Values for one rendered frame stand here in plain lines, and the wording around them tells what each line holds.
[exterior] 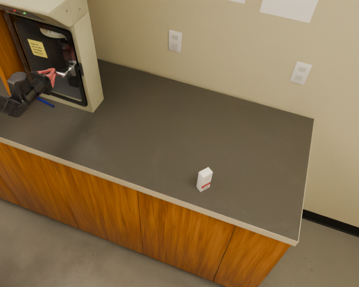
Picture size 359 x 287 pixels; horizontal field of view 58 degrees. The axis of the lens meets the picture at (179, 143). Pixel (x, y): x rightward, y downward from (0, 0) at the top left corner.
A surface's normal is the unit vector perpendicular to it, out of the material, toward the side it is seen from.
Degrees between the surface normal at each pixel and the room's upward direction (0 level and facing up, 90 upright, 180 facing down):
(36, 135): 0
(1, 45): 90
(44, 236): 0
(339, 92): 90
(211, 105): 0
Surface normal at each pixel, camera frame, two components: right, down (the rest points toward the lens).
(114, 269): 0.05, -0.64
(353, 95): -0.35, 0.71
